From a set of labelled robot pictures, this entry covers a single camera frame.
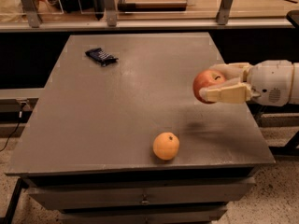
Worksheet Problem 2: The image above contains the red apple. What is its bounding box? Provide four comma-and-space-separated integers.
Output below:
192, 69, 226, 104

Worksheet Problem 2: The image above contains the grey drawer cabinet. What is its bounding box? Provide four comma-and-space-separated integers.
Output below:
7, 33, 274, 224

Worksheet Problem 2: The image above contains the left metal railing bracket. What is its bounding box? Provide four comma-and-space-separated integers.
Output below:
21, 0, 42, 28

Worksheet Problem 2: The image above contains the dark blue rxbar wrapper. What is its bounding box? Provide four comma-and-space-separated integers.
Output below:
85, 48, 118, 67

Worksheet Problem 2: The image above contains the right metal railing bracket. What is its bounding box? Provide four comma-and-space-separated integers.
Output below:
216, 0, 234, 25

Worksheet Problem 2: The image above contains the metal drawer handle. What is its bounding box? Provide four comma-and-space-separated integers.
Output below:
140, 194, 150, 205

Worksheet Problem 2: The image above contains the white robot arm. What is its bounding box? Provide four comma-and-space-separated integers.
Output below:
197, 60, 299, 106

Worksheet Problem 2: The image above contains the orange fruit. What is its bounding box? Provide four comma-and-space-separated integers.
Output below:
152, 133, 179, 161

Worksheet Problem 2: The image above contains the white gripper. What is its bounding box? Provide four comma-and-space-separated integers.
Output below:
199, 60, 294, 106

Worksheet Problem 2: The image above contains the middle metal railing bracket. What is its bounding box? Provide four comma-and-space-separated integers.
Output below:
104, 0, 118, 27

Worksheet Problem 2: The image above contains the metal railing bracket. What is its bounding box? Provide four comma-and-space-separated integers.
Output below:
104, 0, 118, 27
216, 0, 234, 25
21, 0, 42, 28

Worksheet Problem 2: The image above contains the black cable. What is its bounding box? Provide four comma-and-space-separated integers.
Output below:
0, 100, 28, 152

